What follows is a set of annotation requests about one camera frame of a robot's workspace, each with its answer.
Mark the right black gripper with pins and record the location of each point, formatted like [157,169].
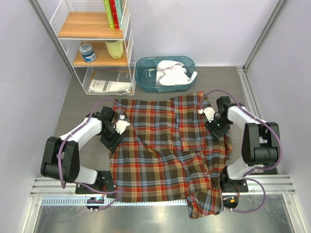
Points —
[216,133]

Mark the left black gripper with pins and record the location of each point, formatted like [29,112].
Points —
[112,145]

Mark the plaid flannel long sleeve shirt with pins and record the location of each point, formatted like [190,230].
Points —
[168,154]

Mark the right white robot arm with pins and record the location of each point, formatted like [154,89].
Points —
[260,143]

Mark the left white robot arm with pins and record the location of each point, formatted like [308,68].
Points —
[61,158]

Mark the white long sleeve shirt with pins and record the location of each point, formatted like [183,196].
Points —
[173,73]

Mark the grey white booklet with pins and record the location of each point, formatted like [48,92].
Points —
[110,82]

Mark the teal plastic basin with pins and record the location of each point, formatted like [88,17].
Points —
[146,73]

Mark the blue white jar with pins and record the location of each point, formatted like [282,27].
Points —
[87,52]

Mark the yellow plastic container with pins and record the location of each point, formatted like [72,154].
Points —
[115,48]

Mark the red book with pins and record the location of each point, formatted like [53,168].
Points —
[114,14]

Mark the teal book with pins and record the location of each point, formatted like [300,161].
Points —
[119,9]

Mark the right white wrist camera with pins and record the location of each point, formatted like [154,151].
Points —
[208,112]

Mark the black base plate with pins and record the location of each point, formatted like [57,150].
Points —
[105,183]

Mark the white slotted cable duct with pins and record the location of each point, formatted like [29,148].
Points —
[96,201]

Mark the white wire wooden shelf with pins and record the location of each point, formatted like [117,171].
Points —
[77,22]

